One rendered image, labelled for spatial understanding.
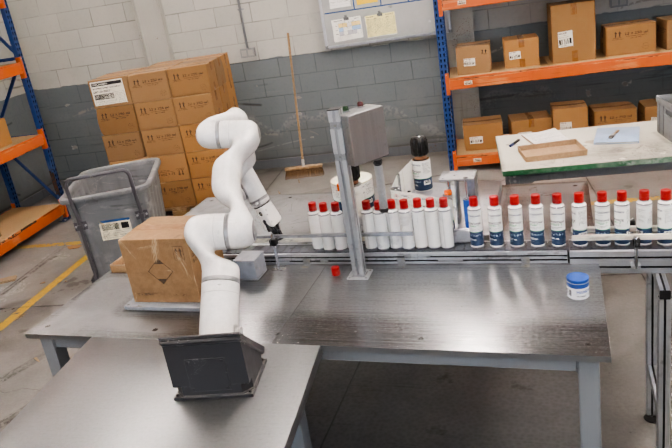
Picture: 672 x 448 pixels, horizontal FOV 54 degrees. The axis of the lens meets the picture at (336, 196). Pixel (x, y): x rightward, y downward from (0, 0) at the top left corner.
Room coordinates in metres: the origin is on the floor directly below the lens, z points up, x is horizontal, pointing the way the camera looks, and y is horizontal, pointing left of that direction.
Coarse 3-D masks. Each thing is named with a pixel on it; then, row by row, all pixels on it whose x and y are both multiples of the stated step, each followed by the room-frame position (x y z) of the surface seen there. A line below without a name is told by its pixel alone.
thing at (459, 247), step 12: (228, 252) 2.67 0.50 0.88; (240, 252) 2.65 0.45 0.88; (264, 252) 2.61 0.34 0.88; (288, 252) 2.57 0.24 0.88; (300, 252) 2.55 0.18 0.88; (312, 252) 2.53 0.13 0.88; (324, 252) 2.51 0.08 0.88; (336, 252) 2.49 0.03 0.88; (348, 252) 2.47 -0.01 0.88; (372, 252) 2.43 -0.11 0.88
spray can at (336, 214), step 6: (336, 204) 2.50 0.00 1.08; (336, 210) 2.50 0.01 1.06; (330, 216) 2.51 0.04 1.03; (336, 216) 2.49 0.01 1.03; (342, 216) 2.51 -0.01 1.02; (336, 222) 2.49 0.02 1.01; (342, 222) 2.50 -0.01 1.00; (336, 228) 2.49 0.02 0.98; (342, 228) 2.50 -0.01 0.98; (336, 240) 2.50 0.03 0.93; (342, 240) 2.49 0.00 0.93; (336, 246) 2.50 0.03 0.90; (342, 246) 2.49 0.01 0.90
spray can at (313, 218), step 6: (312, 204) 2.55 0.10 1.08; (312, 210) 2.55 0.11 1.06; (318, 210) 2.57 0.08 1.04; (312, 216) 2.54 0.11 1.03; (312, 222) 2.54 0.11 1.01; (318, 222) 2.54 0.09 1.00; (312, 228) 2.54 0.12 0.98; (318, 228) 2.54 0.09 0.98; (312, 240) 2.56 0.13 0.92; (318, 240) 2.54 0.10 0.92; (318, 246) 2.54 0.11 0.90
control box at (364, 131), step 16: (352, 112) 2.34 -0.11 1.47; (368, 112) 2.35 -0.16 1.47; (352, 128) 2.30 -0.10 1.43; (368, 128) 2.34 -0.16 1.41; (384, 128) 2.38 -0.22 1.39; (352, 144) 2.30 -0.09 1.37; (368, 144) 2.34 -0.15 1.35; (384, 144) 2.38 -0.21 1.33; (352, 160) 2.30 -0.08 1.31; (368, 160) 2.33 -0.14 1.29
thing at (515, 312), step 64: (512, 192) 2.98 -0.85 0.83; (64, 320) 2.36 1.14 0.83; (128, 320) 2.27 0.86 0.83; (192, 320) 2.19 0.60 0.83; (256, 320) 2.11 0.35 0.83; (320, 320) 2.04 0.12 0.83; (384, 320) 1.97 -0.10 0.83; (448, 320) 1.90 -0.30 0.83; (512, 320) 1.84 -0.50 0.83; (576, 320) 1.78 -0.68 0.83
